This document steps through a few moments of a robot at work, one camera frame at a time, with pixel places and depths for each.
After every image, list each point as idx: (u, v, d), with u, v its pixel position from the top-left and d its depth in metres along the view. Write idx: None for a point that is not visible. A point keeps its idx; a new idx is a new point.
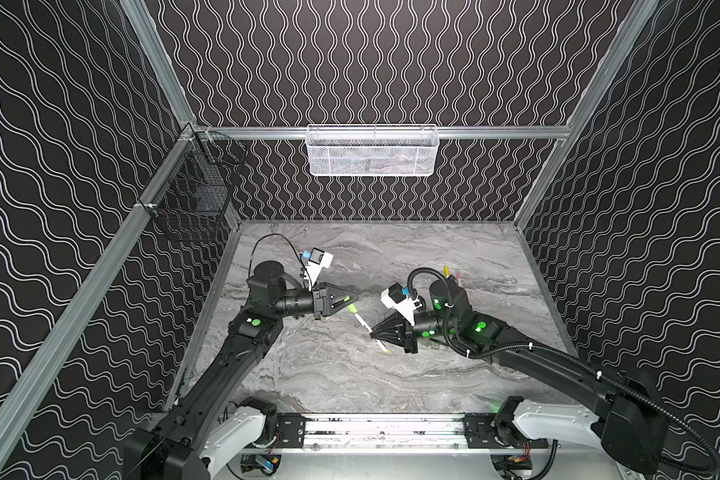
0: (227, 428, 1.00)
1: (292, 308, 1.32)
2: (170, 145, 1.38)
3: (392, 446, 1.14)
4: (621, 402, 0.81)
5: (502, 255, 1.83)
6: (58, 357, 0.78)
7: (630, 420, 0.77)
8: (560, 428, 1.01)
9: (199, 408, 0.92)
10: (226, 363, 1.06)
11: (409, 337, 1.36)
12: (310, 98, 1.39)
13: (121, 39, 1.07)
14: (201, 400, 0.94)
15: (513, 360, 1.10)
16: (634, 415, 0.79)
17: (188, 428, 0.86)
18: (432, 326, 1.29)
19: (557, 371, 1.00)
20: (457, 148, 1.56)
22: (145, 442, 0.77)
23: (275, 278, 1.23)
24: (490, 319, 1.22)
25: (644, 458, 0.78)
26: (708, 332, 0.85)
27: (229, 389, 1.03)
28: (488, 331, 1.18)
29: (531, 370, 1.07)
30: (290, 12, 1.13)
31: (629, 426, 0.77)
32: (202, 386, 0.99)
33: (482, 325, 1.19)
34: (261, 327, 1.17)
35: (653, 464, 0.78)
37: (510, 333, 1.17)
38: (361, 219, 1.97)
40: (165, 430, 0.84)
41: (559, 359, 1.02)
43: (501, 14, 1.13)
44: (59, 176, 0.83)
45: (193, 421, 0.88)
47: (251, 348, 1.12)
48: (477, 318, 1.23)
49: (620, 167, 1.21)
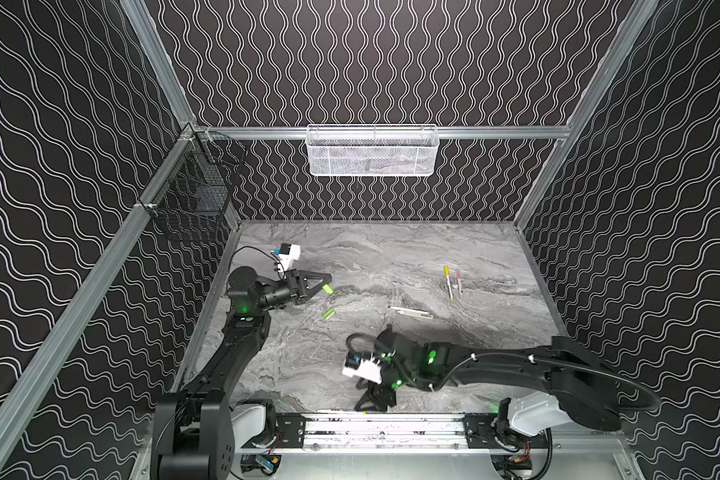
0: (236, 413, 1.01)
1: (273, 301, 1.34)
2: (170, 145, 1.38)
3: (392, 446, 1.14)
4: (559, 377, 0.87)
5: (502, 255, 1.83)
6: (58, 357, 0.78)
7: (571, 391, 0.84)
8: (543, 416, 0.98)
9: (220, 370, 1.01)
10: (232, 343, 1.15)
11: (380, 394, 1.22)
12: (310, 98, 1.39)
13: (121, 39, 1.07)
14: (220, 365, 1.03)
15: (466, 374, 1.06)
16: (574, 384, 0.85)
17: (215, 383, 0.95)
18: (397, 374, 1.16)
19: (504, 369, 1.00)
20: (457, 148, 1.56)
22: (175, 401, 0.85)
23: (251, 281, 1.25)
24: (438, 345, 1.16)
25: (607, 415, 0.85)
26: (708, 332, 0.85)
27: (242, 358, 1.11)
28: (440, 358, 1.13)
29: (485, 376, 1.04)
30: (290, 12, 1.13)
31: (579, 394, 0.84)
32: (216, 358, 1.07)
33: (433, 353, 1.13)
34: (254, 321, 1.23)
35: (614, 419, 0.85)
37: (457, 351, 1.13)
38: (361, 219, 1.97)
40: (194, 389, 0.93)
41: (501, 356, 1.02)
43: (501, 14, 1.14)
44: (59, 176, 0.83)
45: (217, 378, 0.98)
47: (251, 333, 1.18)
48: (426, 349, 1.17)
49: (620, 167, 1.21)
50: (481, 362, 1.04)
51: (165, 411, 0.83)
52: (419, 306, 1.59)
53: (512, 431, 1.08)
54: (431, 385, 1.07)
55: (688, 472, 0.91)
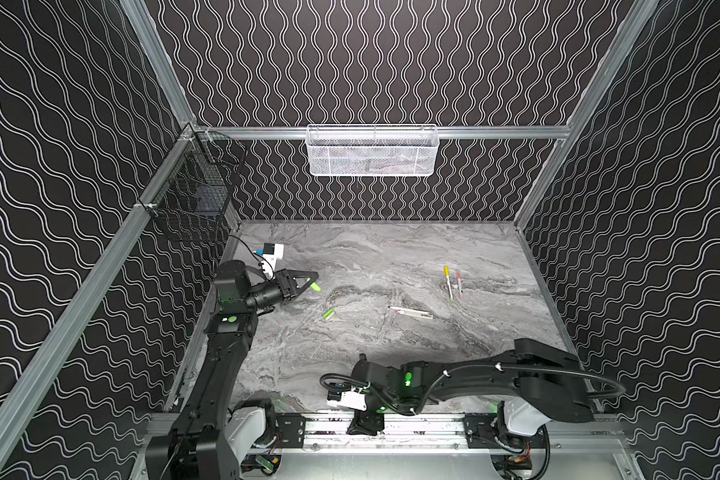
0: (234, 425, 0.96)
1: (261, 302, 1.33)
2: (170, 145, 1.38)
3: (392, 446, 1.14)
4: (526, 382, 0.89)
5: (502, 255, 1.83)
6: (58, 357, 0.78)
7: (539, 395, 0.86)
8: (533, 415, 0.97)
9: (211, 398, 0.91)
10: (218, 358, 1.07)
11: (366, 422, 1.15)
12: (310, 98, 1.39)
13: (121, 39, 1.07)
14: (210, 391, 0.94)
15: (441, 391, 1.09)
16: (541, 387, 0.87)
17: (206, 416, 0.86)
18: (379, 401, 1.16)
19: (477, 381, 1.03)
20: (457, 148, 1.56)
22: (167, 444, 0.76)
23: (238, 270, 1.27)
24: (412, 365, 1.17)
25: (578, 410, 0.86)
26: (708, 332, 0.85)
27: (232, 373, 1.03)
28: (416, 379, 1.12)
29: (462, 390, 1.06)
30: (290, 12, 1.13)
31: (547, 396, 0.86)
32: (204, 382, 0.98)
33: (409, 376, 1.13)
34: (239, 322, 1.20)
35: (586, 412, 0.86)
37: (431, 368, 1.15)
38: (361, 219, 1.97)
40: (184, 428, 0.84)
41: (472, 368, 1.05)
43: (501, 14, 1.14)
44: (59, 176, 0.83)
45: (208, 410, 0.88)
47: (236, 337, 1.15)
48: (402, 372, 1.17)
49: (620, 167, 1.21)
50: (453, 375, 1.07)
51: (157, 458, 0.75)
52: (419, 306, 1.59)
53: (514, 434, 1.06)
54: (412, 409, 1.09)
55: (688, 472, 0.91)
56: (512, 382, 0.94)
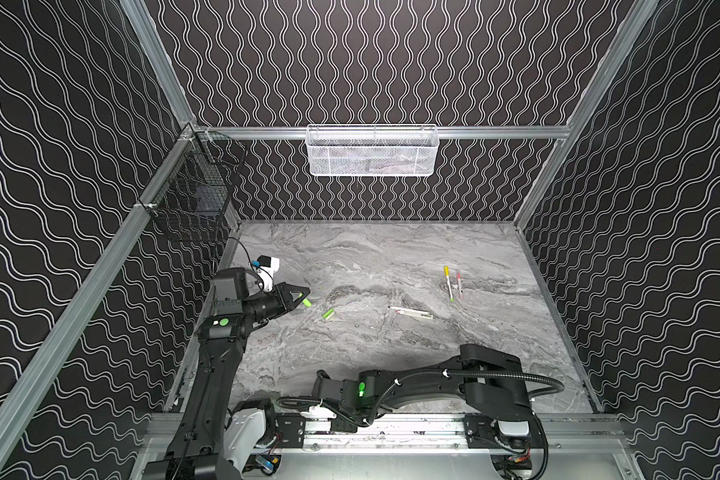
0: (233, 431, 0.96)
1: (259, 311, 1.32)
2: (170, 145, 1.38)
3: (392, 446, 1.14)
4: (470, 388, 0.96)
5: (502, 255, 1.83)
6: (58, 357, 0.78)
7: (482, 400, 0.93)
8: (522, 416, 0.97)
9: (206, 417, 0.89)
10: (211, 369, 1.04)
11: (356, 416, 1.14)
12: (310, 98, 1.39)
13: (121, 39, 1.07)
14: (205, 409, 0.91)
15: (393, 399, 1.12)
16: (484, 391, 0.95)
17: (203, 439, 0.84)
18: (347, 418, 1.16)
19: (427, 387, 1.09)
20: (457, 148, 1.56)
22: (164, 469, 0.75)
23: (238, 269, 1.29)
24: (365, 376, 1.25)
25: (518, 411, 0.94)
26: (708, 332, 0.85)
27: (225, 386, 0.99)
28: (369, 390, 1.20)
29: (411, 397, 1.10)
30: (290, 12, 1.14)
31: (491, 398, 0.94)
32: (199, 396, 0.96)
33: (362, 386, 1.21)
34: (232, 323, 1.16)
35: (526, 413, 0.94)
37: (382, 377, 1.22)
38: (361, 219, 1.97)
40: (181, 450, 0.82)
41: (421, 375, 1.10)
43: (501, 14, 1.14)
44: (59, 176, 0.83)
45: (204, 430, 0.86)
47: (230, 343, 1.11)
48: (357, 383, 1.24)
49: (620, 167, 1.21)
50: (406, 383, 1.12)
51: None
52: (419, 306, 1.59)
53: (516, 436, 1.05)
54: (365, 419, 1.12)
55: (688, 471, 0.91)
56: (461, 388, 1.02)
